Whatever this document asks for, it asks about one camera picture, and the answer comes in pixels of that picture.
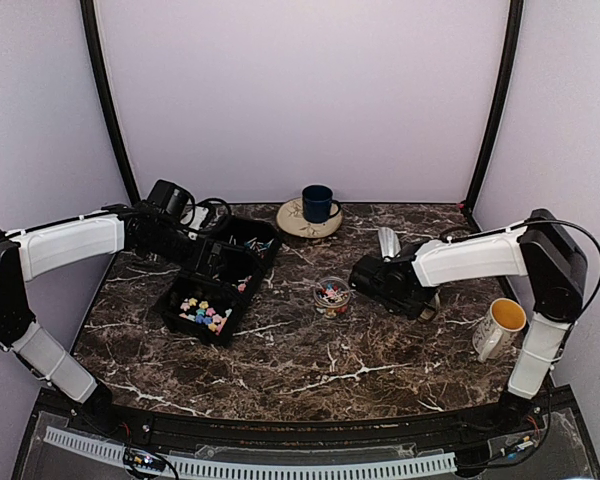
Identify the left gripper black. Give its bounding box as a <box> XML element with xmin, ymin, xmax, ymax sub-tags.
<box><xmin>143</xmin><ymin>223</ymin><xmax>228</xmax><ymax>277</ymax></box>

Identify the black three-compartment candy tray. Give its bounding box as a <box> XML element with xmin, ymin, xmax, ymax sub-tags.
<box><xmin>152</xmin><ymin>216</ymin><xmax>282</xmax><ymax>346</ymax></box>

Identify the metal scoop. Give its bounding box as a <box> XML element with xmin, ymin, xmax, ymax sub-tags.
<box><xmin>378</xmin><ymin>227</ymin><xmax>401</xmax><ymax>262</ymax></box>

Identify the clear plastic jar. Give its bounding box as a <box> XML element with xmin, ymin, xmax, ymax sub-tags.
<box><xmin>311</xmin><ymin>276</ymin><xmax>351</xmax><ymax>319</ymax></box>

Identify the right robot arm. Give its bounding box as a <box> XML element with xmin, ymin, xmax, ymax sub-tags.
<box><xmin>349</xmin><ymin>209</ymin><xmax>595</xmax><ymax>434</ymax></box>

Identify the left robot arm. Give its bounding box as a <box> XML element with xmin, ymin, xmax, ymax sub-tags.
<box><xmin>0</xmin><ymin>180</ymin><xmax>231</xmax><ymax>436</ymax></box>

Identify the white mug yellow inside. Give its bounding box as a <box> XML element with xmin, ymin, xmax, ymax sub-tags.
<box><xmin>472</xmin><ymin>298</ymin><xmax>527</xmax><ymax>363</ymax></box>

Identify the beige ceramic plate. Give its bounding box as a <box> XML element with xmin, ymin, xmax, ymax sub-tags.
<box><xmin>276</xmin><ymin>198</ymin><xmax>343</xmax><ymax>239</ymax></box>

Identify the dark blue mug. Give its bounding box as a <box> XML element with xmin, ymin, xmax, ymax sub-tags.
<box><xmin>302</xmin><ymin>185</ymin><xmax>341</xmax><ymax>224</ymax></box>

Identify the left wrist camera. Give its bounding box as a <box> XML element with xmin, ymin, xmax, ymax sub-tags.
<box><xmin>181</xmin><ymin>200</ymin><xmax>211</xmax><ymax>240</ymax></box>

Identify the white slotted cable duct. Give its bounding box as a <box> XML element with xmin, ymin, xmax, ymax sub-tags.
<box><xmin>43</xmin><ymin>427</ymin><xmax>457</xmax><ymax>479</ymax></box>

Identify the left black frame post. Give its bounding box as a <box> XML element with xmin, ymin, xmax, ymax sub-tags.
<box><xmin>79</xmin><ymin>0</ymin><xmax>140</xmax><ymax>204</ymax></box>

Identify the black frame post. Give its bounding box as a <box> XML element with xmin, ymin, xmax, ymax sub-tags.
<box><xmin>79</xmin><ymin>0</ymin><xmax>140</xmax><ymax>204</ymax></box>
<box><xmin>462</xmin><ymin>0</ymin><xmax>524</xmax><ymax>216</ymax></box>

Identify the right black frame post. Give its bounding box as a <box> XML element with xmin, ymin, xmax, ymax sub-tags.
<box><xmin>462</xmin><ymin>0</ymin><xmax>524</xmax><ymax>216</ymax></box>

